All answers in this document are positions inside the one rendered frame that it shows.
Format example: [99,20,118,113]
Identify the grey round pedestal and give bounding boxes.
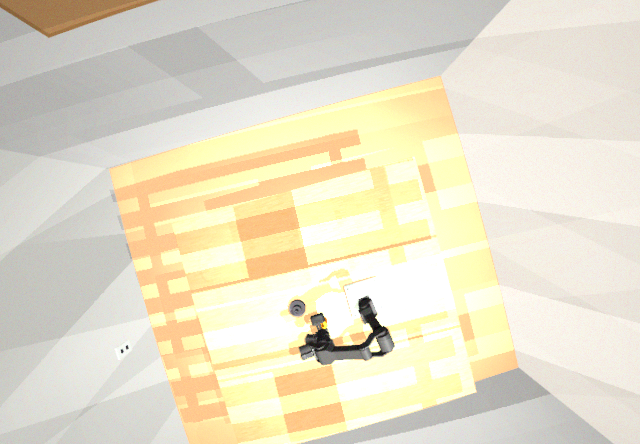
[289,299,306,318]

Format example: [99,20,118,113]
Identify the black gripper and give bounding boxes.
[310,313,332,341]

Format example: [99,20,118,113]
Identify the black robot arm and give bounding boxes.
[298,295,395,365]

